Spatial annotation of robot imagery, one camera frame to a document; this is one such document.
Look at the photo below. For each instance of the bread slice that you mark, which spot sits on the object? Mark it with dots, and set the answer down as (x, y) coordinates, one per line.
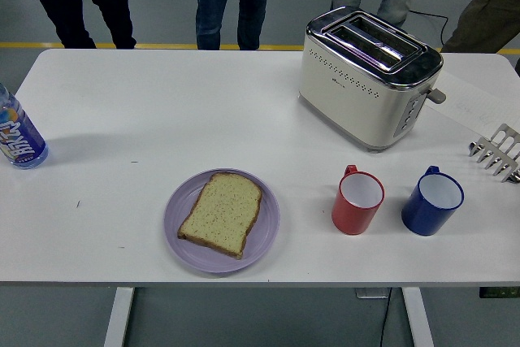
(223, 217)

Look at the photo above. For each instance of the grey toaster lever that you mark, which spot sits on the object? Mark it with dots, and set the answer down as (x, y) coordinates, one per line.
(438, 96)

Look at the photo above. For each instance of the purple round plate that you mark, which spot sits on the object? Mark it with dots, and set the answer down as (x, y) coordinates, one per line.
(260, 249)

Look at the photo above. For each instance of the cream and chrome toaster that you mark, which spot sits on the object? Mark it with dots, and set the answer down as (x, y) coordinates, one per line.
(357, 107)

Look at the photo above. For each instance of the red enamel mug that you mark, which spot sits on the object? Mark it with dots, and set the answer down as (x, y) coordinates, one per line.
(349, 217)

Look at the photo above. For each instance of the blue enamel mug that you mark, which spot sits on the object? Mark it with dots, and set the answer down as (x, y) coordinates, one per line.
(420, 217)

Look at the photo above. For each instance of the white table leg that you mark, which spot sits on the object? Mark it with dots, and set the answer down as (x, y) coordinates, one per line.
(118, 318)
(417, 318)

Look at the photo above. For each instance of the metal toast rack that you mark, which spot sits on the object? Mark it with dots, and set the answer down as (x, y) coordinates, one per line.
(497, 152)

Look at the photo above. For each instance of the blue label water bottle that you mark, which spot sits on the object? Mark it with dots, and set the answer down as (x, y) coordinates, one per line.
(20, 135)

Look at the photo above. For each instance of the black table control panel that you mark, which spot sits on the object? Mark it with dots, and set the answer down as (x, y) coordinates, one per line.
(499, 292)

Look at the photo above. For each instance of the grey table bracket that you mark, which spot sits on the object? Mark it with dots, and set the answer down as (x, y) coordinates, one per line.
(369, 293)

